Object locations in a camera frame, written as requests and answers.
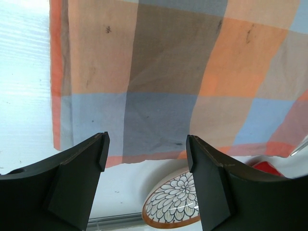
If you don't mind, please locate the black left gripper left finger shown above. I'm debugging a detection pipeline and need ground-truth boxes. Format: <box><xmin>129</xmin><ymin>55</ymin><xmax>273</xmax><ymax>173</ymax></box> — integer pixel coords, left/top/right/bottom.
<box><xmin>0</xmin><ymin>132</ymin><xmax>110</xmax><ymax>231</ymax></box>

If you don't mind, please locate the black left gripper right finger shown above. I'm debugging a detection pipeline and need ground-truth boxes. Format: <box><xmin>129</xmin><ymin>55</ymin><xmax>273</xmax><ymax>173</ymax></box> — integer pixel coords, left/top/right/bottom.
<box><xmin>186</xmin><ymin>135</ymin><xmax>308</xmax><ymax>231</ymax></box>

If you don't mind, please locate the red enamel mug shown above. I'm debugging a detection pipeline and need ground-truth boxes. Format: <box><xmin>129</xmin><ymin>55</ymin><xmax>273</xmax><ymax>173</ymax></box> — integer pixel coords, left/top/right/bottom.
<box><xmin>251</xmin><ymin>161</ymin><xmax>284</xmax><ymax>177</ymax></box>

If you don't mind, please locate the floral patterned ceramic plate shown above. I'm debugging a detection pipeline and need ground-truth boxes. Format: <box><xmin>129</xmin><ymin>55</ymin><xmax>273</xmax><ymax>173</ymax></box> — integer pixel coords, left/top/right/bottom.
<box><xmin>141</xmin><ymin>167</ymin><xmax>200</xmax><ymax>229</ymax></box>

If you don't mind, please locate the silver spoon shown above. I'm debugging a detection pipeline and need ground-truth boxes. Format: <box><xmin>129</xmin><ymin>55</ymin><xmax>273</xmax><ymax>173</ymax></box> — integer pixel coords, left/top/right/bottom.
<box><xmin>290</xmin><ymin>139</ymin><xmax>308</xmax><ymax>156</ymax></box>

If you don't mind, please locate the orange blue checkered cloth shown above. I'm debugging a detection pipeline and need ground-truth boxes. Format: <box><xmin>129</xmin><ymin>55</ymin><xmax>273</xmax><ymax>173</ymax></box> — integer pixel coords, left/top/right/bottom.
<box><xmin>50</xmin><ymin>0</ymin><xmax>308</xmax><ymax>167</ymax></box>

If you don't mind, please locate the aluminium front rail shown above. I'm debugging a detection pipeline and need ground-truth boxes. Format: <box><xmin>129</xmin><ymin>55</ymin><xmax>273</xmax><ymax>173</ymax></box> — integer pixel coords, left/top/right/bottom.
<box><xmin>87</xmin><ymin>213</ymin><xmax>145</xmax><ymax>230</ymax></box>

